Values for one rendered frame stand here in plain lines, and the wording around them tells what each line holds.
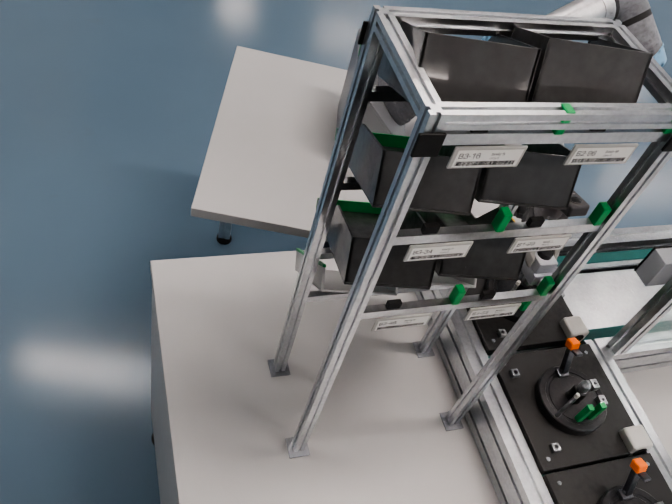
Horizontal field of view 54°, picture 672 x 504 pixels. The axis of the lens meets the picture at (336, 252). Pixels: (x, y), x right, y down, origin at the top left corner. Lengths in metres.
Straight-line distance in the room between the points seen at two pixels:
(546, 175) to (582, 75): 0.16
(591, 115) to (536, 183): 0.18
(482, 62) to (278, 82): 1.33
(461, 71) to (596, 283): 1.08
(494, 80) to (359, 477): 0.81
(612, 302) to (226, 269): 0.91
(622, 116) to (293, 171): 1.09
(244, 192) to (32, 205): 1.31
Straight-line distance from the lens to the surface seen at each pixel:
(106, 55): 3.54
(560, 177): 0.93
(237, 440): 1.28
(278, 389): 1.34
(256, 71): 2.04
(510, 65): 0.75
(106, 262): 2.59
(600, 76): 0.83
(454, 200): 0.85
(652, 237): 1.88
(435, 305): 0.95
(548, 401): 1.36
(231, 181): 1.68
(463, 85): 0.73
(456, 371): 1.42
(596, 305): 1.68
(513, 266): 1.04
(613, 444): 1.42
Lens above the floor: 2.03
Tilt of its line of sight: 48 degrees down
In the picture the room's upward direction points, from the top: 19 degrees clockwise
